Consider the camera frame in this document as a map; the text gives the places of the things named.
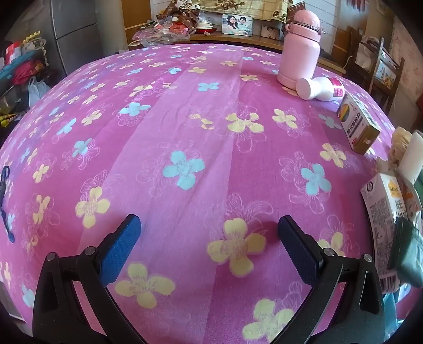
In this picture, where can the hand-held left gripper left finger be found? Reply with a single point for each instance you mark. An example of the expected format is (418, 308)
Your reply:
(119, 244)

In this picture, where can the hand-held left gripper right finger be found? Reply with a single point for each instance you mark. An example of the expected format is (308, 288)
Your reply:
(299, 251)

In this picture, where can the white snack packet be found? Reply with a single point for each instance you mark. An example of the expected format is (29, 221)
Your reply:
(380, 211)

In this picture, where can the green packet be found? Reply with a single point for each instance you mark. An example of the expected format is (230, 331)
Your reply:
(408, 248)

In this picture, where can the pink floral tablecloth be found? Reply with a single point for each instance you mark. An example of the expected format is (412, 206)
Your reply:
(198, 149)

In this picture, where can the colourful medicine box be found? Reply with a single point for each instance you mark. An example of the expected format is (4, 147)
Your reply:
(358, 125)

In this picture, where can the crumpled beige paper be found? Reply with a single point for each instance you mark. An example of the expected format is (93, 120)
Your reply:
(398, 142)

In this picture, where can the small white bottle pink label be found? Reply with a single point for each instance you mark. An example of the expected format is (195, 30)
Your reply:
(317, 87)

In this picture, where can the white plastic bag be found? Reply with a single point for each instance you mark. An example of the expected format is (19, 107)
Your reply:
(38, 92)

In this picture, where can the pile of clothes and bags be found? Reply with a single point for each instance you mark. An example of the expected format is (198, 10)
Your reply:
(16, 76)

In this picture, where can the printed cushion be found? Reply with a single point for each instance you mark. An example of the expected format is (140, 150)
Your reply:
(385, 72)

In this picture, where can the wooden chair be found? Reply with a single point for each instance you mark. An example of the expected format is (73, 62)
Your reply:
(383, 66)

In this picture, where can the wooden cabinet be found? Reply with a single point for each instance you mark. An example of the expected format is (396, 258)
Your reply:
(257, 43)

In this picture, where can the grey refrigerator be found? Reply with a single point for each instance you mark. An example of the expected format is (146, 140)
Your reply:
(79, 33)

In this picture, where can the pile of plastic bags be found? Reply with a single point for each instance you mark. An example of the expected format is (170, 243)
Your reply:
(165, 26)

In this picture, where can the red white bowl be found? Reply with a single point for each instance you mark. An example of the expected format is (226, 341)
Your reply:
(206, 29)

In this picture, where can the beige floral cloth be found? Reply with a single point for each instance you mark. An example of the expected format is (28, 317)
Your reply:
(244, 8)

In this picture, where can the small photo frame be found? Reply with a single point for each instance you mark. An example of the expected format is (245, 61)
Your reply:
(270, 32)

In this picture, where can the large photo frame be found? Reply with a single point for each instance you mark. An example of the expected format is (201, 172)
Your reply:
(236, 24)

